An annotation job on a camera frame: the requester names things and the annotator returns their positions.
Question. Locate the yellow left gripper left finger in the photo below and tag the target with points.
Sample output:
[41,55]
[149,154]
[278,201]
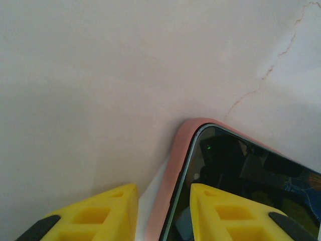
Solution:
[100,216]

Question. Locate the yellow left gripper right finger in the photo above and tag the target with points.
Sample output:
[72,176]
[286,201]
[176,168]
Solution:
[230,218]

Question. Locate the teal smartphone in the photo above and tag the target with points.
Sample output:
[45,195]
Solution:
[238,163]

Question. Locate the pink phone case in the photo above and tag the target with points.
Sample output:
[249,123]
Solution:
[173,175]

